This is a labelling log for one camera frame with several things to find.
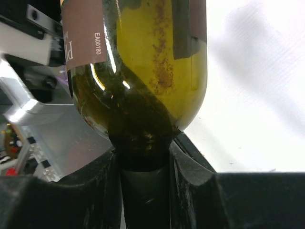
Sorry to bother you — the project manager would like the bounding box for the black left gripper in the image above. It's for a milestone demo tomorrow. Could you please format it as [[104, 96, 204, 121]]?
[[0, 0, 70, 105]]

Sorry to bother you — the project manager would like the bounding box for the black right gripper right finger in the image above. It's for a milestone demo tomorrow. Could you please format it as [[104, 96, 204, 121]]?
[[170, 133, 305, 229]]

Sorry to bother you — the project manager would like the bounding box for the olive wine bottle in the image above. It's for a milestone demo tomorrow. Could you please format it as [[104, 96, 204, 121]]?
[[61, 0, 207, 229]]

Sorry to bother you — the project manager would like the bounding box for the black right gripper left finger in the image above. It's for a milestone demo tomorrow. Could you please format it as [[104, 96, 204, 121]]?
[[0, 151, 122, 229]]

